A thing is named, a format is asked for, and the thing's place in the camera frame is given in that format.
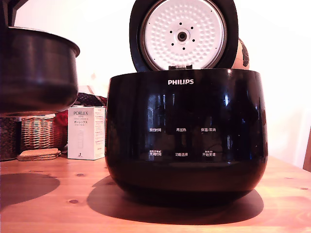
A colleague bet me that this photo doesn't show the black cooking pot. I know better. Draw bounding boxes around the black cooking pot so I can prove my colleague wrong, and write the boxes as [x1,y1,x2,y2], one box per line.
[0,26,81,114]

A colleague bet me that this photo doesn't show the rice cooker lid white inner plate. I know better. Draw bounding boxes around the rice cooker lid white inner plate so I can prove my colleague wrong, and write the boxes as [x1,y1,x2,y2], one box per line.
[129,0,239,73]

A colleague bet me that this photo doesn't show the black Philips rice cooker body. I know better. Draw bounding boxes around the black Philips rice cooker body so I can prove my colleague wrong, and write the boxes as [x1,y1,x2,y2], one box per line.
[104,68,268,207]

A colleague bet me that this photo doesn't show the red knitted item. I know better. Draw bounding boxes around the red knitted item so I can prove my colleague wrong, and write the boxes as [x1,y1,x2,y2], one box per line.
[53,109,69,127]

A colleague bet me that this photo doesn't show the dark dotted fabric pouch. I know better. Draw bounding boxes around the dark dotted fabric pouch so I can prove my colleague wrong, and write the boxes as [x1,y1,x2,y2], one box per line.
[75,92,108,108]

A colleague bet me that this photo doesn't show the woven wicker basket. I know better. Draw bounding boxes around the woven wicker basket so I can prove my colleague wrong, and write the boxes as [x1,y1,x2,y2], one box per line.
[20,115,67,151]

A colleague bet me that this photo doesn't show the glass jar of coffee beans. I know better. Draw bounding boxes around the glass jar of coffee beans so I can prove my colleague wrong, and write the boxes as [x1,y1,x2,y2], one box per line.
[0,116,21,162]

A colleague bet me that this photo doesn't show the white Porlex box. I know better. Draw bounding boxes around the white Porlex box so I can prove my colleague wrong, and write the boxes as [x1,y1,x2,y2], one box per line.
[67,106,106,161]

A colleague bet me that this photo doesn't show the stack of cork coasters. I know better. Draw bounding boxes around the stack of cork coasters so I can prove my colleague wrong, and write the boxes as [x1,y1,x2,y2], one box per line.
[16,148,62,162]

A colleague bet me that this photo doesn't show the orange patterned round object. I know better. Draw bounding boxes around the orange patterned round object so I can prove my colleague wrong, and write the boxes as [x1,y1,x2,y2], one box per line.
[231,37,251,70]

